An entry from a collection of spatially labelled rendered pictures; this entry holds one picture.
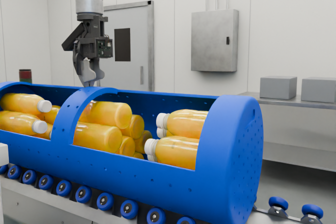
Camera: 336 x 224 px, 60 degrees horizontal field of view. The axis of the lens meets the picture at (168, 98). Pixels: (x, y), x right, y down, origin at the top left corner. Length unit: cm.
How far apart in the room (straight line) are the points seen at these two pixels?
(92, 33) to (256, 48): 334
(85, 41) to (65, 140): 27
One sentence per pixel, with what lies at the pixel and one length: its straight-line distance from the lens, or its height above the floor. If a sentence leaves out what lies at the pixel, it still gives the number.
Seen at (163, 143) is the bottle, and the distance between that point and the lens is 65.
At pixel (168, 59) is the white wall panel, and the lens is 458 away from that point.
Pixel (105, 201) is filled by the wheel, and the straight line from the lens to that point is 77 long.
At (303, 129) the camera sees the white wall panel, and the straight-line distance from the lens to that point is 401.
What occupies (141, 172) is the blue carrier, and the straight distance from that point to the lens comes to 63.
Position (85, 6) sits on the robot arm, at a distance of 84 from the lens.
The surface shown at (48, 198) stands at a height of 92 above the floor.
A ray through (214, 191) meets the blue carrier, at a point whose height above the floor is 108.
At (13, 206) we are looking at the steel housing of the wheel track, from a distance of 106.
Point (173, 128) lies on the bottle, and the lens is 68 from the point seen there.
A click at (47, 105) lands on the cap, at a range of 102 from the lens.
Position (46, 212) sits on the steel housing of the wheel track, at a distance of 94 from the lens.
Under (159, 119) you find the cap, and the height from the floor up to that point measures 117.
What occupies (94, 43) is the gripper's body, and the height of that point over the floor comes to 136.
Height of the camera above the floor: 131
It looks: 8 degrees down
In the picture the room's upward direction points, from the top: straight up
